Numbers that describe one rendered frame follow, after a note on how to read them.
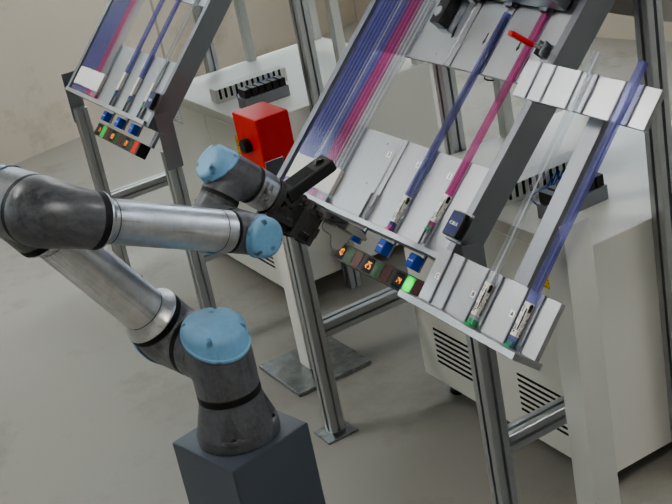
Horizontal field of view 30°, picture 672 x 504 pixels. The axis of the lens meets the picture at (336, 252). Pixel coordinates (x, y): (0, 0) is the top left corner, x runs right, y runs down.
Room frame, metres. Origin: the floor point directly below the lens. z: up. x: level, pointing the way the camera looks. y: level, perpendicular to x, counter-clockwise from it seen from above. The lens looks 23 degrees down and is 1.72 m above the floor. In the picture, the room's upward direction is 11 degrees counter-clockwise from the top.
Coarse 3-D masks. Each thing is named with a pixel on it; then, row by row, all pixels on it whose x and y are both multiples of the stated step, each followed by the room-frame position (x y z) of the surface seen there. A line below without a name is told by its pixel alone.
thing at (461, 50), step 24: (576, 0) 2.38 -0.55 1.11; (432, 24) 2.70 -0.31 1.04; (480, 24) 2.57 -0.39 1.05; (528, 24) 2.44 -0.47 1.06; (552, 24) 2.39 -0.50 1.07; (432, 48) 2.64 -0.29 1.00; (456, 48) 2.58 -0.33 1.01; (480, 48) 2.51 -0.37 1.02; (504, 48) 2.45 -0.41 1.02; (480, 72) 2.46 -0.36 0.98; (504, 72) 2.40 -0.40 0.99
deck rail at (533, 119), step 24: (600, 0) 2.35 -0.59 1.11; (576, 24) 2.32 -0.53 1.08; (600, 24) 2.35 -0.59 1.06; (576, 48) 2.32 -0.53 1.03; (528, 120) 2.26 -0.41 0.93; (504, 144) 2.25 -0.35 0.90; (528, 144) 2.25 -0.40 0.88; (504, 168) 2.23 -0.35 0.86; (480, 192) 2.21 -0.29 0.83; (504, 192) 2.22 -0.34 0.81; (480, 216) 2.19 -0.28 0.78
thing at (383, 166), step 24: (360, 144) 2.62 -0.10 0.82; (384, 144) 2.56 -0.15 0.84; (408, 144) 2.49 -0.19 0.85; (360, 168) 2.57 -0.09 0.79; (384, 168) 2.50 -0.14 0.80; (408, 168) 2.44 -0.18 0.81; (432, 168) 2.38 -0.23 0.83; (456, 168) 2.32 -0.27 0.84; (480, 168) 2.27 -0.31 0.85; (336, 192) 2.58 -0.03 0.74; (360, 192) 2.51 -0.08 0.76; (384, 192) 2.45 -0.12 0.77; (432, 192) 2.33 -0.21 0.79; (456, 192) 2.28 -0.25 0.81; (360, 216) 2.45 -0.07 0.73; (384, 216) 2.40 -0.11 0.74; (408, 216) 2.34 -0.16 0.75; (432, 240) 2.24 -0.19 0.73
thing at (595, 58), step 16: (592, 64) 2.01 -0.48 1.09; (576, 96) 1.99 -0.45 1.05; (560, 128) 1.98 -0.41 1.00; (560, 144) 1.97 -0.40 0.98; (544, 160) 1.96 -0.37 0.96; (544, 176) 1.95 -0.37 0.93; (528, 192) 1.95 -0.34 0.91; (528, 208) 1.93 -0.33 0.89; (512, 224) 1.93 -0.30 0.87; (512, 240) 1.92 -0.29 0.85; (496, 272) 1.90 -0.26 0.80
